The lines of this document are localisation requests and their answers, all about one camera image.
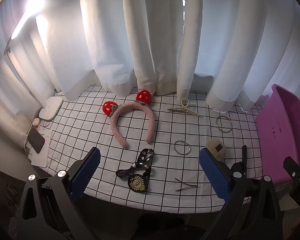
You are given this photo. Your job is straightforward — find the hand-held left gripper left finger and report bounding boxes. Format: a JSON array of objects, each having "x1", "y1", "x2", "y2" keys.
[{"x1": 21, "y1": 147, "x2": 101, "y2": 240}]

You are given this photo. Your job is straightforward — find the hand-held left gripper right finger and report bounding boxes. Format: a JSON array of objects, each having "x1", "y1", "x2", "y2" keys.
[{"x1": 199, "y1": 147, "x2": 282, "y2": 240}]

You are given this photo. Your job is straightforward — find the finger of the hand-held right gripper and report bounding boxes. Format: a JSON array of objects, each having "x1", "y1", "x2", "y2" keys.
[{"x1": 283, "y1": 156, "x2": 300, "y2": 188}]

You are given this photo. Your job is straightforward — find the beige fluffy hair clip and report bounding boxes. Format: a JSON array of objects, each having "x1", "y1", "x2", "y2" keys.
[{"x1": 205, "y1": 139, "x2": 227, "y2": 160}]

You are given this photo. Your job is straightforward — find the black hair claw clip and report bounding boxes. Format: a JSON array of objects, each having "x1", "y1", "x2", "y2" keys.
[{"x1": 241, "y1": 144, "x2": 248, "y2": 167}]

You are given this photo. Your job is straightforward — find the pink plastic bin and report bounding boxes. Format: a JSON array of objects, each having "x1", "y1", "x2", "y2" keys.
[{"x1": 256, "y1": 84, "x2": 300, "y2": 184}]

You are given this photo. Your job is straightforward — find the silver bangle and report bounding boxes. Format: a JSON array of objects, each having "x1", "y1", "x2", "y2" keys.
[{"x1": 173, "y1": 140, "x2": 191, "y2": 156}]

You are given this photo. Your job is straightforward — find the thin silver hoop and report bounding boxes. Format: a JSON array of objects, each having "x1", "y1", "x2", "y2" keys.
[{"x1": 216, "y1": 115, "x2": 233, "y2": 133}]

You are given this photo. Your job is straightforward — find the black dotted strap heart badge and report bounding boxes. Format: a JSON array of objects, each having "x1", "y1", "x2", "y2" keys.
[{"x1": 115, "y1": 148, "x2": 155, "y2": 195}]

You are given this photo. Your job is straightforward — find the pink strawberry headband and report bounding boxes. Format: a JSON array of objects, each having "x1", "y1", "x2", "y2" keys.
[{"x1": 102, "y1": 89, "x2": 155, "y2": 148}]

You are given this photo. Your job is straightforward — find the metal bobby pin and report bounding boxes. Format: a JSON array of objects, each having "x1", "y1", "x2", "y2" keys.
[
  {"x1": 175, "y1": 178, "x2": 198, "y2": 188},
  {"x1": 175, "y1": 185, "x2": 198, "y2": 192}
]

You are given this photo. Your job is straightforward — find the white paper sheets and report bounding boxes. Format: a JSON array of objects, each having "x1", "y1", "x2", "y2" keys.
[{"x1": 31, "y1": 127, "x2": 55, "y2": 168}]

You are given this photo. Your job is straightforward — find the dark smartphone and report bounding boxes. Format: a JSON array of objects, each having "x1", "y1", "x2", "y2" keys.
[{"x1": 30, "y1": 127, "x2": 45, "y2": 154}]

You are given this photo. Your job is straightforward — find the black white checkered tablecloth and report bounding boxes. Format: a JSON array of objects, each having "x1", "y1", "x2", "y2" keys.
[{"x1": 31, "y1": 84, "x2": 273, "y2": 214}]

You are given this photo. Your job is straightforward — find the pearl hair claw clip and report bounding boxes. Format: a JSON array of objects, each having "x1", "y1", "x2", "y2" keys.
[{"x1": 167, "y1": 98, "x2": 200, "y2": 117}]

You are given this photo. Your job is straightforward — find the white flat device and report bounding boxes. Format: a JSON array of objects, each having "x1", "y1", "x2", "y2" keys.
[{"x1": 39, "y1": 96, "x2": 63, "y2": 121}]

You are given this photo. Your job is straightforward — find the white curtain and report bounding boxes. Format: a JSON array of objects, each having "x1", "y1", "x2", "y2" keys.
[
  {"x1": 177, "y1": 0, "x2": 300, "y2": 113},
  {"x1": 0, "y1": 0, "x2": 185, "y2": 99}
]

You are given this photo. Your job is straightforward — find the white light bar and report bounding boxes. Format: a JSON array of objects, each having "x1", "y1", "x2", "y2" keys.
[{"x1": 5, "y1": 0, "x2": 46, "y2": 55}]

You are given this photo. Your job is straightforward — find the white cable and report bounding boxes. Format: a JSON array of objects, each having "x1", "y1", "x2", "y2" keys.
[{"x1": 24, "y1": 125, "x2": 36, "y2": 155}]

